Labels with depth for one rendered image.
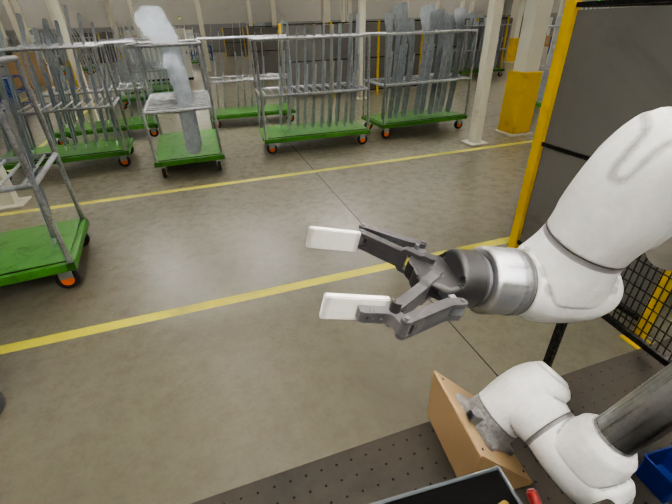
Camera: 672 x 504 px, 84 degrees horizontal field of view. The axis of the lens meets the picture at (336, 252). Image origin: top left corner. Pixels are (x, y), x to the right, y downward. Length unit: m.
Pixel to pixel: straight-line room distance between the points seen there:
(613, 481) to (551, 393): 0.22
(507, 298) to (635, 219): 0.15
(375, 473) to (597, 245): 1.04
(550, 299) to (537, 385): 0.73
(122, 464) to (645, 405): 2.22
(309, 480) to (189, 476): 1.05
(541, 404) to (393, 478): 0.49
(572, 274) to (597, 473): 0.76
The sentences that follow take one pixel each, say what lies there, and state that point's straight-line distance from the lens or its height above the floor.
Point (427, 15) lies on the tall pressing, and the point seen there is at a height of 2.01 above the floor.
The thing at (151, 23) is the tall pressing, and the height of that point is 2.00.
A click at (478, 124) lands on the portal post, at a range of 7.40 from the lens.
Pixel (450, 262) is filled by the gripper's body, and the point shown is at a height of 1.64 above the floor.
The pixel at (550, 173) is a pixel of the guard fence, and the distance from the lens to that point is 3.46.
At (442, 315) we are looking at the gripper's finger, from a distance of 0.43.
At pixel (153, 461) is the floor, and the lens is 2.41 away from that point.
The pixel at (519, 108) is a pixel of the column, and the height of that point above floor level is 0.50.
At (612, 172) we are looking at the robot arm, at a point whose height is 1.76.
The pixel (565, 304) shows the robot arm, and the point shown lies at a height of 1.59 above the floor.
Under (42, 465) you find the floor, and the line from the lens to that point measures 2.70.
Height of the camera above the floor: 1.90
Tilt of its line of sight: 31 degrees down
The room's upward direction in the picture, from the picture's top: 2 degrees counter-clockwise
